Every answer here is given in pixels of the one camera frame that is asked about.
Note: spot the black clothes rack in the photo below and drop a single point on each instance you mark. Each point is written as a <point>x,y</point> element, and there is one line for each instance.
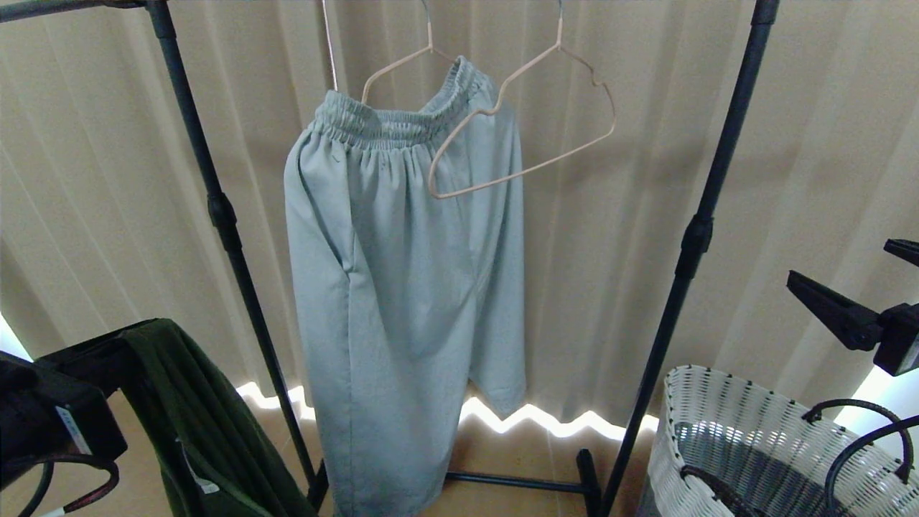
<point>222,215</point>

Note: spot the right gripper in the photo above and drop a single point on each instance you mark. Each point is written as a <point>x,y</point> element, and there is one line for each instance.
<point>901,341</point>

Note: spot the green garment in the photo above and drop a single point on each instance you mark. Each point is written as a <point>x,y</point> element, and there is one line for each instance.
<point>201,431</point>

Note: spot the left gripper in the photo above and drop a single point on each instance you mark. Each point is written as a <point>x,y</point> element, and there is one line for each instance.
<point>50,416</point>

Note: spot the white laundry basket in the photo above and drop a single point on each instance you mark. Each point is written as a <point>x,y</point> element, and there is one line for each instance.
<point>718,402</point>

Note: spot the pink clothes hanger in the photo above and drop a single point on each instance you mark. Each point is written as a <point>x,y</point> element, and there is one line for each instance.
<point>429,36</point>
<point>559,32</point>

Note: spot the pale grey shorts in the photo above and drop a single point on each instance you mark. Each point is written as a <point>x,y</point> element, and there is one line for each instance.
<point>402,287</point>

